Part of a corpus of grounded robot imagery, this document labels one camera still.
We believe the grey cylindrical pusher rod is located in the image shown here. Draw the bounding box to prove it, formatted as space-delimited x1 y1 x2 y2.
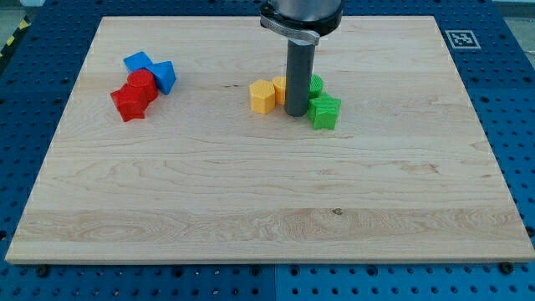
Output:
284 39 315 117

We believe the yellow hexagon block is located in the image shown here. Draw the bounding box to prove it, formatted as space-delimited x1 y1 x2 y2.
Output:
249 79 276 115

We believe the green cylinder block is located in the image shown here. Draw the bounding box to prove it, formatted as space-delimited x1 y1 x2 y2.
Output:
308 74 324 99

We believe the green star block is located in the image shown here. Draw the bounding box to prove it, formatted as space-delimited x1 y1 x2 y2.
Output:
307 94 342 130

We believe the blue triangle block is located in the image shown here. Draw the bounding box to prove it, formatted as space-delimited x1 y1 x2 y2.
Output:
146 61 176 94

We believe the white fiducial marker tag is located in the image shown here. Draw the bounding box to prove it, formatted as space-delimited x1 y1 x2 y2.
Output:
446 29 481 49

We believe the wooden board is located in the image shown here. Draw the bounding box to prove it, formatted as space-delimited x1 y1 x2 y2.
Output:
6 16 534 265

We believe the blue cube block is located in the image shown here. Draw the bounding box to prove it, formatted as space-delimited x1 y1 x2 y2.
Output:
123 51 153 72

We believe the red cylinder block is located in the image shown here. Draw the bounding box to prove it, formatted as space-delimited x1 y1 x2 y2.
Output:
127 69 159 103

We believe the red star block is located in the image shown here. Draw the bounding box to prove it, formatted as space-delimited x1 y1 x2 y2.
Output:
110 84 148 122

